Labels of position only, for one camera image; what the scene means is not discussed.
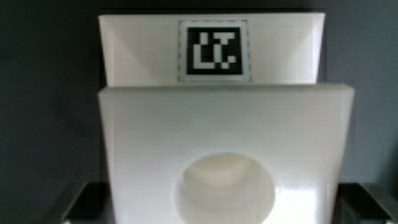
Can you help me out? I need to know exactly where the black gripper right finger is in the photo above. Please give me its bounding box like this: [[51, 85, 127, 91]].
[[331, 183, 398, 224]]

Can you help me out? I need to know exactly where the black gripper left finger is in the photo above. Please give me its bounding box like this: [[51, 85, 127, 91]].
[[56, 182, 108, 224]]

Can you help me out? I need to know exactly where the white lamp base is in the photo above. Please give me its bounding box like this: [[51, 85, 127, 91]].
[[99, 12, 355, 224]]

